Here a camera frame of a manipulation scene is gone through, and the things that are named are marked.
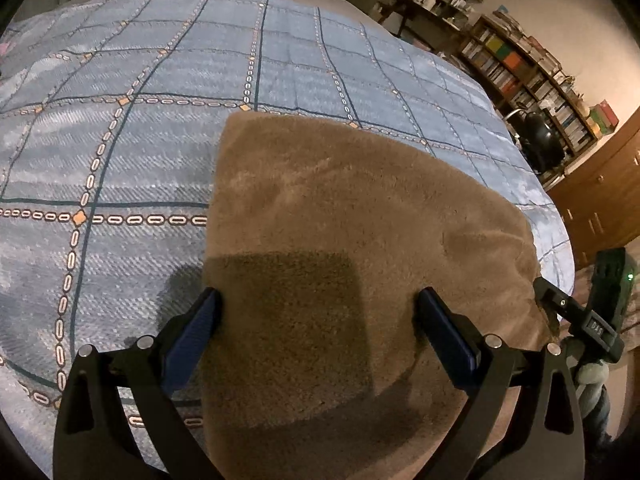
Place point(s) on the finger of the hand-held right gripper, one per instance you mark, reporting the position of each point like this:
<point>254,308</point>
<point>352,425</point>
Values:
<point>557,302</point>

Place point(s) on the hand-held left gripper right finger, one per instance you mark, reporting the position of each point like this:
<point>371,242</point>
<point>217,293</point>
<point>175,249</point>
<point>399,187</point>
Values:
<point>452,340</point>

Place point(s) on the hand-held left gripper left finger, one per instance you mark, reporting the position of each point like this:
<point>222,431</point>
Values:
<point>192,340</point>

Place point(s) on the brown fluffy towel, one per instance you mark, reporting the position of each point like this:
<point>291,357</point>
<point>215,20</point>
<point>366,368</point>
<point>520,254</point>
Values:
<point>350,210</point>

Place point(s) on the person's right hand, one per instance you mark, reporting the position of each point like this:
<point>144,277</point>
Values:
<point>592,375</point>

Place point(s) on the wooden cabinet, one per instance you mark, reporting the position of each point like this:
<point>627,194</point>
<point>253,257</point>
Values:
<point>605,200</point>

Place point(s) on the black chair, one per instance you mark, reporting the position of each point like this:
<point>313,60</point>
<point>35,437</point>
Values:
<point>542,137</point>

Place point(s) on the blue checked blanket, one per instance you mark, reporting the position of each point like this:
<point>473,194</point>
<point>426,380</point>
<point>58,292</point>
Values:
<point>125,135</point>

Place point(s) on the wooden bookshelf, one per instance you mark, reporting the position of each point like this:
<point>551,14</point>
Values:
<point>530,75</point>

